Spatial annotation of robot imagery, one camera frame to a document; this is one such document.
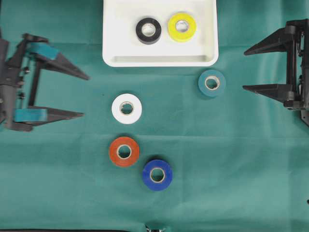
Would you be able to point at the red tape roll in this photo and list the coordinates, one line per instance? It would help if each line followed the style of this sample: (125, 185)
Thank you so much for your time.
(114, 151)

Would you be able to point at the white tape roll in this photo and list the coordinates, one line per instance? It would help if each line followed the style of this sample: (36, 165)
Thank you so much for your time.
(122, 99)

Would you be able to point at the blue tape roll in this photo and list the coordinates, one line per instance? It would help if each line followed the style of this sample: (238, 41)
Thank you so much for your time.
(167, 175)

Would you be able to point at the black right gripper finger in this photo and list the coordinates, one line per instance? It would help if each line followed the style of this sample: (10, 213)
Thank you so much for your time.
(278, 92)
(279, 41)

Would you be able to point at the black bottom edge clamp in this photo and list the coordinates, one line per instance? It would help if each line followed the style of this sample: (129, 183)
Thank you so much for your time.
(156, 228)

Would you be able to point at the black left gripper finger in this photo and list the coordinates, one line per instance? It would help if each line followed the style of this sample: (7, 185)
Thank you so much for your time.
(55, 114)
(52, 59)

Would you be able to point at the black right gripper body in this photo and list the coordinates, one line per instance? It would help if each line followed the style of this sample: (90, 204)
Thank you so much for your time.
(297, 48)

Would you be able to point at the yellow tape roll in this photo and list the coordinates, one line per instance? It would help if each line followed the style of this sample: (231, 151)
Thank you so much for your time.
(182, 27)

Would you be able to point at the green table cloth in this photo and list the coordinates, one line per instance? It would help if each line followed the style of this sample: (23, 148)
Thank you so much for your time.
(240, 161)

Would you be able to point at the black tape roll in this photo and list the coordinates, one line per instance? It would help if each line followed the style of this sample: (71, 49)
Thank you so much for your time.
(148, 39)

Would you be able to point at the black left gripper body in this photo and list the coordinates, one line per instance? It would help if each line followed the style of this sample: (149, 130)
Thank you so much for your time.
(10, 81)

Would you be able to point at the white plastic tray case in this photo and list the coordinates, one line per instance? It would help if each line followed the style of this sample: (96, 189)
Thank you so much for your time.
(121, 47)

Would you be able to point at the teal tape roll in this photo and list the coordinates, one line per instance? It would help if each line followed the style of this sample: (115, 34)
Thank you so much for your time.
(212, 83)

